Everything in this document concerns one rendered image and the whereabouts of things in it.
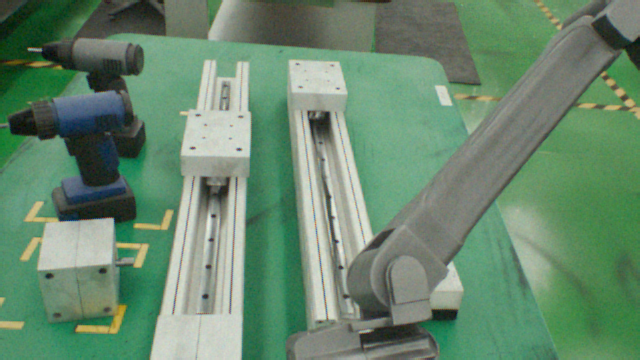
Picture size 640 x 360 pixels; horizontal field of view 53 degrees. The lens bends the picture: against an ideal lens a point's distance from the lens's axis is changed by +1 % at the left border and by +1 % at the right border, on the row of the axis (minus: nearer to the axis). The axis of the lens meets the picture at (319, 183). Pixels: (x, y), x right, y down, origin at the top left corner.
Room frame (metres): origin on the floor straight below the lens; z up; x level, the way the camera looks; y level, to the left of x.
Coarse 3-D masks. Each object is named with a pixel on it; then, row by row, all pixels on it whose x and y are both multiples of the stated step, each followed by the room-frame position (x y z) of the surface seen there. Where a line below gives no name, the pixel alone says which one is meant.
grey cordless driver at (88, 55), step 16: (32, 48) 1.06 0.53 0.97; (48, 48) 1.05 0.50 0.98; (64, 48) 1.04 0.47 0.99; (80, 48) 1.04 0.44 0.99; (96, 48) 1.04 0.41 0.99; (112, 48) 1.05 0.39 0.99; (128, 48) 1.06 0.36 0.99; (64, 64) 1.04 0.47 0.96; (80, 64) 1.03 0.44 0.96; (96, 64) 1.03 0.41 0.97; (112, 64) 1.03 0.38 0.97; (128, 64) 1.04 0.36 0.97; (96, 80) 1.05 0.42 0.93; (112, 80) 1.05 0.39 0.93; (128, 128) 1.04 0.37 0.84; (144, 128) 1.09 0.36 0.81; (128, 144) 1.03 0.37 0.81
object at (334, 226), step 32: (288, 96) 1.30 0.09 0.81; (320, 128) 1.12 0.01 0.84; (320, 160) 1.00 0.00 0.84; (352, 160) 0.96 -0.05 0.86; (320, 192) 0.91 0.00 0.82; (352, 192) 0.86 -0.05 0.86; (320, 224) 0.77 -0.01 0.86; (352, 224) 0.78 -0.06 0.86; (320, 256) 0.69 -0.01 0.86; (352, 256) 0.74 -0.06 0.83; (320, 288) 0.63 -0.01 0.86; (320, 320) 0.57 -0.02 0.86
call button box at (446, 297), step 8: (448, 280) 0.70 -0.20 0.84; (456, 280) 0.70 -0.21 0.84; (440, 288) 0.68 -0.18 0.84; (448, 288) 0.68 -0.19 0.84; (456, 288) 0.68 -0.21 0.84; (432, 296) 0.67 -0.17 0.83; (440, 296) 0.67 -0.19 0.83; (448, 296) 0.67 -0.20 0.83; (456, 296) 0.68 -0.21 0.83; (432, 304) 0.67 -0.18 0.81; (440, 304) 0.67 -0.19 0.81; (448, 304) 0.67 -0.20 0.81; (456, 304) 0.68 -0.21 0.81; (432, 312) 0.67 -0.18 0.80; (440, 312) 0.67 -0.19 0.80; (448, 312) 0.68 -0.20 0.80; (456, 312) 0.68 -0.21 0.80
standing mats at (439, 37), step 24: (120, 0) 4.15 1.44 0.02; (408, 0) 4.79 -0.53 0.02; (96, 24) 3.68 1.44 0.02; (120, 24) 3.72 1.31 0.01; (144, 24) 3.76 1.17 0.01; (384, 24) 4.20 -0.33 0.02; (408, 24) 4.25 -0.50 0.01; (432, 24) 4.30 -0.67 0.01; (456, 24) 4.34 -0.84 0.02; (384, 48) 3.76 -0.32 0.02; (408, 48) 3.80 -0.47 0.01; (432, 48) 3.84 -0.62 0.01; (456, 48) 3.88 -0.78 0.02; (456, 72) 3.48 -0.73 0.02
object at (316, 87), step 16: (288, 64) 1.29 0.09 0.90; (304, 64) 1.27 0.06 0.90; (320, 64) 1.28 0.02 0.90; (336, 64) 1.29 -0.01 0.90; (288, 80) 1.25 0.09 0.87; (304, 80) 1.19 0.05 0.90; (320, 80) 1.20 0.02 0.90; (336, 80) 1.21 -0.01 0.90; (304, 96) 1.14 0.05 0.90; (320, 96) 1.14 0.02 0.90; (336, 96) 1.14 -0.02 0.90; (320, 112) 1.16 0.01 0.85
